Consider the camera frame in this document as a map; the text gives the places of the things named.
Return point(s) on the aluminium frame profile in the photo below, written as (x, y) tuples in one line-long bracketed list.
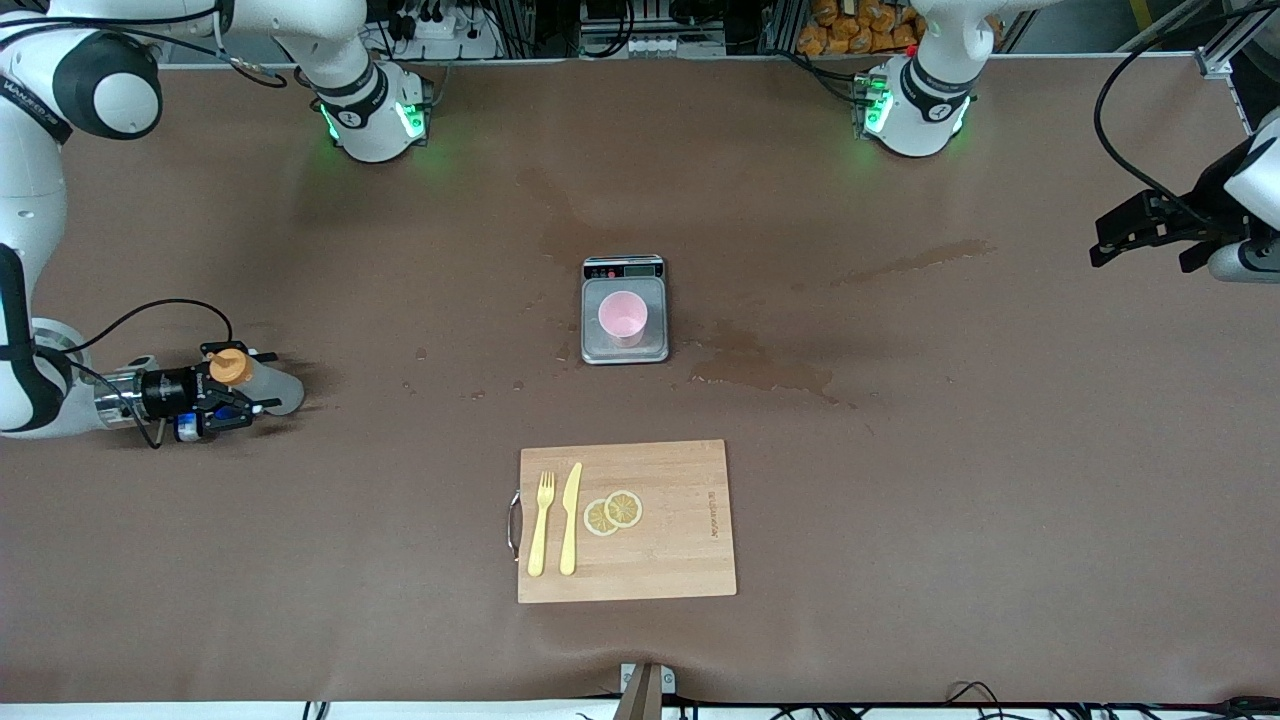
[(1230, 45)]

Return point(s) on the lemon slice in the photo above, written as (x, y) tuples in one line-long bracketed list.
[(596, 520), (626, 508)]

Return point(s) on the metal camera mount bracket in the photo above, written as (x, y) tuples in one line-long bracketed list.
[(647, 690)]

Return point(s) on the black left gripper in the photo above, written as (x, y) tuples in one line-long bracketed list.
[(1206, 203)]

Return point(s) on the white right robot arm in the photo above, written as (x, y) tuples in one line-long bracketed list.
[(25, 200)]

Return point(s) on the pink paper cup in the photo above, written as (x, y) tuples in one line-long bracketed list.
[(623, 318)]

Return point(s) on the translucent sauce bottle orange cap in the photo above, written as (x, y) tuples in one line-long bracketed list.
[(275, 385)]

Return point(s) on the white power strip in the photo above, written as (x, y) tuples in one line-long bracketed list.
[(440, 35)]

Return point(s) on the yellow plastic fork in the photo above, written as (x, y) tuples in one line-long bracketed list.
[(540, 530)]

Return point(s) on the orange snack packets pile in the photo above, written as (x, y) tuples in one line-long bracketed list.
[(850, 30)]

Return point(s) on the silver digital kitchen scale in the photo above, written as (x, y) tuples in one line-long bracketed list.
[(625, 352)]

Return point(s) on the yellow plastic knife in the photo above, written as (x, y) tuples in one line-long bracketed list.
[(570, 520)]

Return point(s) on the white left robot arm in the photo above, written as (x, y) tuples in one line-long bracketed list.
[(915, 110)]

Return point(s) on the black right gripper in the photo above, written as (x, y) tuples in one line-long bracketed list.
[(168, 392)]

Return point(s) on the wooden cutting board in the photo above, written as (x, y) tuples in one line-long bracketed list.
[(680, 540)]

